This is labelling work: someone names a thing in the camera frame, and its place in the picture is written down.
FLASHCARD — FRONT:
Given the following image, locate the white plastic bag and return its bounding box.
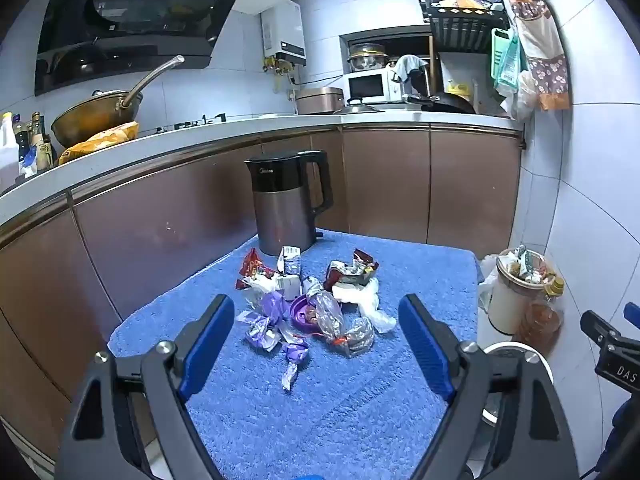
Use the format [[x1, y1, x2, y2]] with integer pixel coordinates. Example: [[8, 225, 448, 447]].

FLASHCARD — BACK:
[[500, 70, 540, 121]]

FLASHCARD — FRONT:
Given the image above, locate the glass pot lid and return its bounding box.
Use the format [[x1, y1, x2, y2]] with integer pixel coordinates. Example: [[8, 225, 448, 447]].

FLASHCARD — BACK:
[[332, 97, 386, 116]]

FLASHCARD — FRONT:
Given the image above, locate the white plastic jug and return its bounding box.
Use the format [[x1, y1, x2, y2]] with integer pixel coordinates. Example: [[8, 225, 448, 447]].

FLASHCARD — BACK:
[[0, 112, 21, 183]]

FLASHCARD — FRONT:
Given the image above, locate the black frying pan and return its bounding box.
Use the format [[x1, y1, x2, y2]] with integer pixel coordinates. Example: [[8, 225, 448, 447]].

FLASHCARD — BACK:
[[405, 91, 477, 114]]

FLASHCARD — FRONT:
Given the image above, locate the steel pot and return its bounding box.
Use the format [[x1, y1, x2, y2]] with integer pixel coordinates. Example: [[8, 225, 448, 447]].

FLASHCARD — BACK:
[[347, 42, 391, 72]]

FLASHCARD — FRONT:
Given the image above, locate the cooking oil bottle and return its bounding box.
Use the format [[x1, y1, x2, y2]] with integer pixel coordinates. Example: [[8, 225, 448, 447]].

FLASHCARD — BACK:
[[515, 272, 565, 356]]

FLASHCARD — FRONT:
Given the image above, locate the dark sauce bottle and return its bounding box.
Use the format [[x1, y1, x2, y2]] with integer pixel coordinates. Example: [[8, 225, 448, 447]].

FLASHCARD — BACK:
[[30, 112, 54, 170], [14, 115, 32, 163]]

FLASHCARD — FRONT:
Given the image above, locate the blue towel mat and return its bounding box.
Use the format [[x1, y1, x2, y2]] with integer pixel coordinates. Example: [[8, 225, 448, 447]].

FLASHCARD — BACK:
[[107, 228, 483, 480]]

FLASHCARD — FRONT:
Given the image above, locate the black dish rack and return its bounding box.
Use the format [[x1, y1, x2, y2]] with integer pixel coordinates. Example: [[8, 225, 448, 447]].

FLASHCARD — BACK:
[[412, 0, 511, 53]]

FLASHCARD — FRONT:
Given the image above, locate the red candy wrapper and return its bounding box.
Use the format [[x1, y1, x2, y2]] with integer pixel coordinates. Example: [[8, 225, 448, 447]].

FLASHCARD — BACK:
[[236, 247, 277, 291]]

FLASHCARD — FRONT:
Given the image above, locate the black range hood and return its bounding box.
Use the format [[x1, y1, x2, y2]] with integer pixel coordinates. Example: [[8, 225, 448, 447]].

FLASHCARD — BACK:
[[34, 0, 251, 96]]

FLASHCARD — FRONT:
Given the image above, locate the grey electric kettle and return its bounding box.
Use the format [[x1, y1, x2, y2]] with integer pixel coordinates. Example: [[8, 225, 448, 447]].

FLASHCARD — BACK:
[[244, 150, 335, 257]]

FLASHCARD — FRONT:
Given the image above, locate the purple foil wrapper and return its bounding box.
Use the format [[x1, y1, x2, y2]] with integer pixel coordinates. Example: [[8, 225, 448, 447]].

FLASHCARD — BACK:
[[279, 335, 311, 393], [235, 310, 283, 356], [254, 290, 293, 327]]

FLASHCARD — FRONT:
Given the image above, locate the brown rice cooker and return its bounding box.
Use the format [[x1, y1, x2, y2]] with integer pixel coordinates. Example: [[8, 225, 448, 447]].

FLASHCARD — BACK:
[[295, 86, 346, 116]]

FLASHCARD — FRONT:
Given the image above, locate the white microwave oven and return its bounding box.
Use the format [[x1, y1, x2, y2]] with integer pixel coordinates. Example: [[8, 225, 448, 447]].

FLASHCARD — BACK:
[[342, 69, 406, 106]]

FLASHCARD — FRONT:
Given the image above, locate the light blue cloth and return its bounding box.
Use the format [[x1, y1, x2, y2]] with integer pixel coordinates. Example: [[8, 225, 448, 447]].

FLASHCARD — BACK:
[[392, 54, 429, 83]]

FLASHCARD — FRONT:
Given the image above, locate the green grater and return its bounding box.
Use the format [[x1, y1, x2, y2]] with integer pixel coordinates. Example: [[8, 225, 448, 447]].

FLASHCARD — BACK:
[[492, 27, 523, 93]]

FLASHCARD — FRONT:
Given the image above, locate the white blue printed wrapper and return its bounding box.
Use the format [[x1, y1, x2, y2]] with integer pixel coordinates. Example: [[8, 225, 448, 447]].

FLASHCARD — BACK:
[[276, 245, 304, 302]]

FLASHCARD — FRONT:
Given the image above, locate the white water heater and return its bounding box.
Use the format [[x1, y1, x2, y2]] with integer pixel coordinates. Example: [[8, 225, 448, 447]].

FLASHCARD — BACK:
[[260, 1, 307, 66]]

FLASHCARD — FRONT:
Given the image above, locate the floral apron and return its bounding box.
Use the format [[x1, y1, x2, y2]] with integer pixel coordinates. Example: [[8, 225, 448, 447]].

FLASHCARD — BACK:
[[505, 0, 572, 112]]

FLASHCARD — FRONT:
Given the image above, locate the dark red snack bag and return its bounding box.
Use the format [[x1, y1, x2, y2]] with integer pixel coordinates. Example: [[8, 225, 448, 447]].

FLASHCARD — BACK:
[[324, 248, 379, 302]]

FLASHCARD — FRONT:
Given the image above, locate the brass wok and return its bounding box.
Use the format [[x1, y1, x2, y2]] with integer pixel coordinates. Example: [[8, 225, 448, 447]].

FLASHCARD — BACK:
[[50, 55, 186, 148]]

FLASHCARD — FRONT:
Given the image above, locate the silver foil wrapper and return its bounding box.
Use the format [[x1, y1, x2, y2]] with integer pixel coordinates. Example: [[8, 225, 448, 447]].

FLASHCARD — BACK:
[[336, 316, 376, 358]]

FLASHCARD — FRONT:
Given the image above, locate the beige trash bin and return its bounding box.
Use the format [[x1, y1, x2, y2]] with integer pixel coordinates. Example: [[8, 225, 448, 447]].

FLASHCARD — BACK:
[[477, 245, 552, 336]]

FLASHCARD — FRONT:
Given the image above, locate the purple plastic lid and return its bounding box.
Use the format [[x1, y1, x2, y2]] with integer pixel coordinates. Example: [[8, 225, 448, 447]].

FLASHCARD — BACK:
[[290, 293, 327, 333]]

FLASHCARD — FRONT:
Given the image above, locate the clear plastic bag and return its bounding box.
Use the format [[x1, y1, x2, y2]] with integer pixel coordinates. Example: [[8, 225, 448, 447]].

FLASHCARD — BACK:
[[307, 290, 347, 346]]

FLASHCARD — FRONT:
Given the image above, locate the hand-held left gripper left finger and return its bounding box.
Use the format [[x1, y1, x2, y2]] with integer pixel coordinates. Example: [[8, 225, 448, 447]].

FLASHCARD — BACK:
[[55, 294, 236, 480]]

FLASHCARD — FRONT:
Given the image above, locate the orange plastic bag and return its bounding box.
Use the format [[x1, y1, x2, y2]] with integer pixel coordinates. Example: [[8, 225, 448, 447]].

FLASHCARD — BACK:
[[57, 121, 140, 166]]

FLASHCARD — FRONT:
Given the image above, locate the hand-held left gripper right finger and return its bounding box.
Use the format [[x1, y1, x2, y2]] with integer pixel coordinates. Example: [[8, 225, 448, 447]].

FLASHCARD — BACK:
[[397, 294, 581, 480]]

